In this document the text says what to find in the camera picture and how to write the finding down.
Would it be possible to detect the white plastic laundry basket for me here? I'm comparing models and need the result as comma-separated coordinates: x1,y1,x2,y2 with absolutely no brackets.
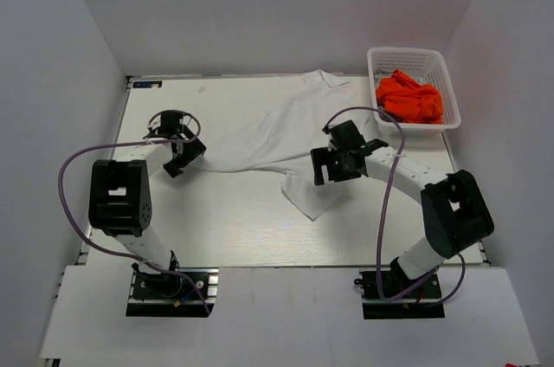
367,47,461,137

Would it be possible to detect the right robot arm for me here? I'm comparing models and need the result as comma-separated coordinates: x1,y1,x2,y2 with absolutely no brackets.
311,120,494,297

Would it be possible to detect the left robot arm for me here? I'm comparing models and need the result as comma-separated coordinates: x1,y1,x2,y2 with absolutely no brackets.
88,110,206,297

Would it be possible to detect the grey t-shirt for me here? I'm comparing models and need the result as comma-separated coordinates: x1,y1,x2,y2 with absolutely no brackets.
373,73,392,88

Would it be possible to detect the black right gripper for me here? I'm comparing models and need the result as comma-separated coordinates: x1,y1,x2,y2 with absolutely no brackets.
311,145,363,186

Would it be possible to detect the blue table label sticker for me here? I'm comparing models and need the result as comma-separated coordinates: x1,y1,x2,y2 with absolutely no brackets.
132,80,163,88

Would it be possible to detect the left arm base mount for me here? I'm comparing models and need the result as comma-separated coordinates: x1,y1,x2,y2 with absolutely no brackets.
126,268,219,319

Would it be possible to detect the orange t-shirt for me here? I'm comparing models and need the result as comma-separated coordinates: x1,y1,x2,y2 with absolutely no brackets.
376,69,443,125

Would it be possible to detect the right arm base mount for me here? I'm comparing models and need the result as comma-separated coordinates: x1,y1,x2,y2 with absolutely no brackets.
352,269,447,321

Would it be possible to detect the white t-shirt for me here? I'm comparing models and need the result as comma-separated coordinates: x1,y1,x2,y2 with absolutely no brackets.
194,70,362,221

